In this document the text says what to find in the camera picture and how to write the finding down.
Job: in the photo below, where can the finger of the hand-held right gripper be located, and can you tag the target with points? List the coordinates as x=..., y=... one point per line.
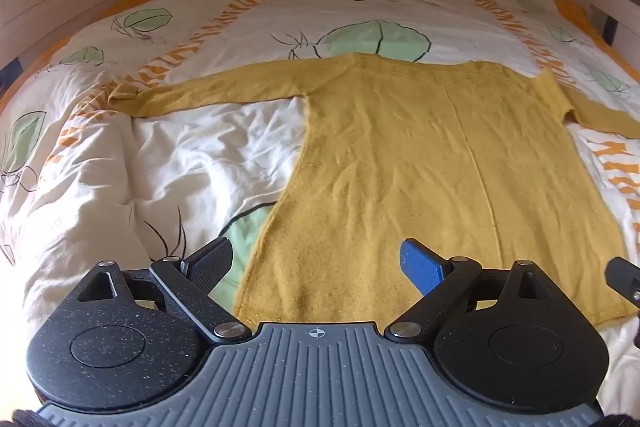
x=622, y=277

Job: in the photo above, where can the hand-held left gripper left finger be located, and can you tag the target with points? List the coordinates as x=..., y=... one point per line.
x=212, y=264

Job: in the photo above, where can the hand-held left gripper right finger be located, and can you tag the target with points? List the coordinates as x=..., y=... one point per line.
x=420, y=264

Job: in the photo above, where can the yellow knit sweater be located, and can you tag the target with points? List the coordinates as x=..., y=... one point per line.
x=400, y=157

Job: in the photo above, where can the white leaf print duvet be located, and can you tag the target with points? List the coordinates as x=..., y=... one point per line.
x=175, y=157

